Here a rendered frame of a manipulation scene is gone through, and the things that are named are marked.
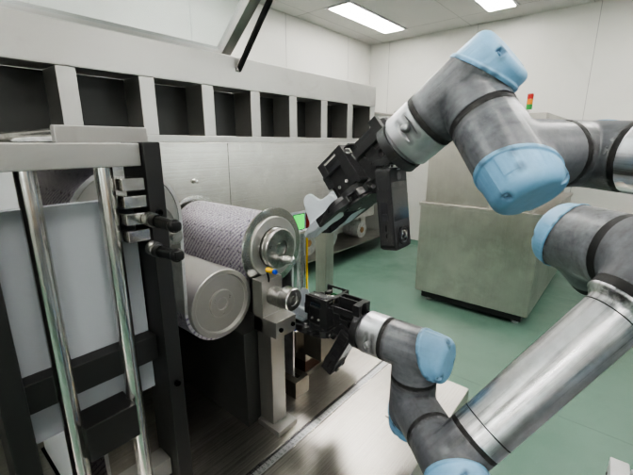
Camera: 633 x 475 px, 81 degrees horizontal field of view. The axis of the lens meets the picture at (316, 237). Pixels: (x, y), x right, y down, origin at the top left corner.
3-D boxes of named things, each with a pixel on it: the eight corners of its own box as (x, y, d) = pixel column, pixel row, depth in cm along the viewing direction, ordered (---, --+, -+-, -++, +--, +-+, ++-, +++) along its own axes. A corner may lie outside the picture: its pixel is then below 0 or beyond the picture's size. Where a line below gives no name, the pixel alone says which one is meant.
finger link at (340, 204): (325, 217, 59) (366, 185, 55) (331, 226, 59) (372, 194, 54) (309, 218, 55) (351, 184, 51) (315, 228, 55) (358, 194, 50)
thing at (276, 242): (291, 222, 69) (298, 257, 72) (284, 221, 71) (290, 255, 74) (262, 237, 64) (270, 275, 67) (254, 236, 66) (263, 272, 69)
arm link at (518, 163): (617, 171, 36) (556, 92, 41) (534, 174, 32) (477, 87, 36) (552, 216, 42) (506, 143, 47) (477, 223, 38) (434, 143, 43)
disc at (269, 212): (244, 295, 66) (239, 213, 62) (242, 294, 66) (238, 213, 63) (300, 273, 77) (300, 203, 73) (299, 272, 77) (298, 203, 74)
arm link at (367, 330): (396, 348, 68) (372, 368, 62) (374, 340, 71) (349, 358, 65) (397, 310, 66) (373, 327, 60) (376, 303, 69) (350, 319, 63)
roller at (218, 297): (194, 350, 60) (188, 280, 57) (124, 306, 76) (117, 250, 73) (251, 323, 69) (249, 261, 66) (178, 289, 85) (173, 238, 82)
